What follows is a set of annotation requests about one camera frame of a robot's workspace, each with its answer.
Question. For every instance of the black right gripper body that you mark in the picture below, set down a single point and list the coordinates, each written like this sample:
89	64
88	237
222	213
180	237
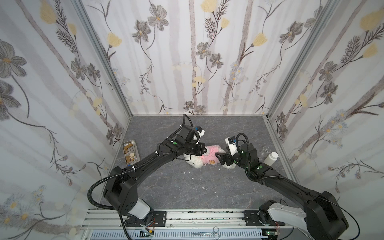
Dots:
229	159

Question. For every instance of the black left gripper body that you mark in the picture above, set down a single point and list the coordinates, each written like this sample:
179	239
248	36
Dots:
195	149

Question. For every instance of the white plush teddy bear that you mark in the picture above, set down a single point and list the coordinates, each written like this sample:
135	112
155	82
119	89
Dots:
194	161

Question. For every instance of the pink fleece teddy hoodie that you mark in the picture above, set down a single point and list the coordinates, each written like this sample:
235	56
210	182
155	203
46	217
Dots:
210	158

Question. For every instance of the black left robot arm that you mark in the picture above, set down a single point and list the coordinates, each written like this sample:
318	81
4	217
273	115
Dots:
119	190

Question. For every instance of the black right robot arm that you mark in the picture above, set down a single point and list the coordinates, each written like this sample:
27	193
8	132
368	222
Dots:
319	214

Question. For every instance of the clear plastic measuring cup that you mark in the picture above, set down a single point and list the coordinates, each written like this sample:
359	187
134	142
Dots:
265	151

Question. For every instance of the white plastic bottle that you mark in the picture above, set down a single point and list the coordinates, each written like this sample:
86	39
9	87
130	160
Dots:
271	159

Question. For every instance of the clear tray with small parts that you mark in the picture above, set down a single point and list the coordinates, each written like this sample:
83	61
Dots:
131	153

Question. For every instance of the steel scissors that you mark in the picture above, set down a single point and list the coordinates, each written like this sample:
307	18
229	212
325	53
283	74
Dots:
214	233

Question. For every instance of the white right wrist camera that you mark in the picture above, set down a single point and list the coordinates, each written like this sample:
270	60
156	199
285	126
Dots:
232	144

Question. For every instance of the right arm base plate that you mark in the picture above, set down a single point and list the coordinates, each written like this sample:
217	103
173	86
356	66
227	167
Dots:
256	218

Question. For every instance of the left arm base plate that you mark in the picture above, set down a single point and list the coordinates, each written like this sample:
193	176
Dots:
154	219

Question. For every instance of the aluminium mounting rail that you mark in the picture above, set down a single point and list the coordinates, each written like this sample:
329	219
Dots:
180	224

